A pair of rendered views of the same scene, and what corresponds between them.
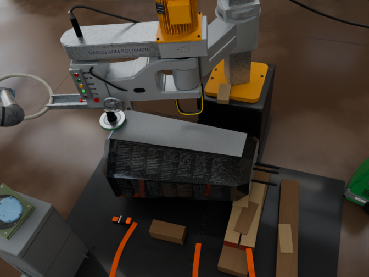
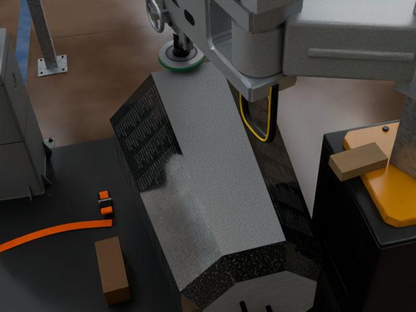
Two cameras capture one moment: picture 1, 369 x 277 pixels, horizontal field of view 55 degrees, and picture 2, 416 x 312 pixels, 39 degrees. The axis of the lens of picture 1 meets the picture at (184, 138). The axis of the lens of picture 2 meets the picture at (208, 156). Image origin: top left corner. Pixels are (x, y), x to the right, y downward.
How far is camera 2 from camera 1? 1.62 m
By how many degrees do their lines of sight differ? 35
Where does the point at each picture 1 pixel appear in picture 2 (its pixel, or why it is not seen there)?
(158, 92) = (207, 42)
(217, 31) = (375, 13)
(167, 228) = (112, 262)
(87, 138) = not seen: hidden behind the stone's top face
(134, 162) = (138, 129)
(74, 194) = not seen: hidden behind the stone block
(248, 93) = (396, 199)
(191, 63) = (244, 17)
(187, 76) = (239, 41)
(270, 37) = not seen: outside the picture
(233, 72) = (403, 139)
